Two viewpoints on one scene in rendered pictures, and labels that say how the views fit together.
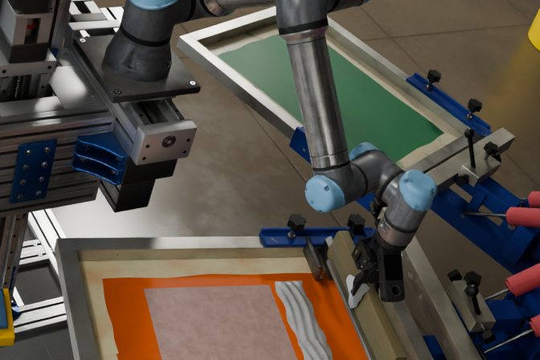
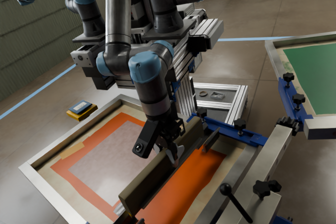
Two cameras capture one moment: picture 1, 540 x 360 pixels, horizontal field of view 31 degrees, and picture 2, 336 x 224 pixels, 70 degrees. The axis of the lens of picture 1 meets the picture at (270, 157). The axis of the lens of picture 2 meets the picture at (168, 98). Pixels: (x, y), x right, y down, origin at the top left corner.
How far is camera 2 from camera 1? 1.92 m
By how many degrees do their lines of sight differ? 62
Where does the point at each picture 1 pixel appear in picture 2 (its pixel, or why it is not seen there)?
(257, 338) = (136, 159)
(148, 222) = (293, 141)
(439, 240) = not seen: outside the picture
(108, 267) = (128, 109)
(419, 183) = (136, 58)
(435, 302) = (236, 195)
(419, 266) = (257, 167)
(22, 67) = (133, 30)
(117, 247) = (132, 101)
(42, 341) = not seen: hidden behind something
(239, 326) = not seen: hidden behind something
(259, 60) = (308, 52)
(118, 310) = (110, 123)
